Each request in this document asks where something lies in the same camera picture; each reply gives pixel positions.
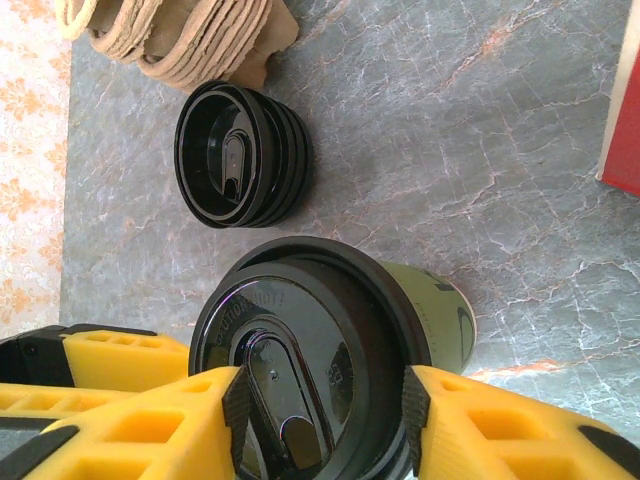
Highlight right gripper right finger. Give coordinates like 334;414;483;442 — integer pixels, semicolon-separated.
402;364;640;480

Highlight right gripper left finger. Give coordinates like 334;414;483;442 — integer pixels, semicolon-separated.
0;366;250;480

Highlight green paper coffee cup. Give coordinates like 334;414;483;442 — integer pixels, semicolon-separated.
372;257;477;376

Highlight red paper bag white handles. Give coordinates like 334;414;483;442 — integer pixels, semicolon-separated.
594;0;640;196

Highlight stack of pulp cup carriers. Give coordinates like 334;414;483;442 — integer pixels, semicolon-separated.
54;0;301;94

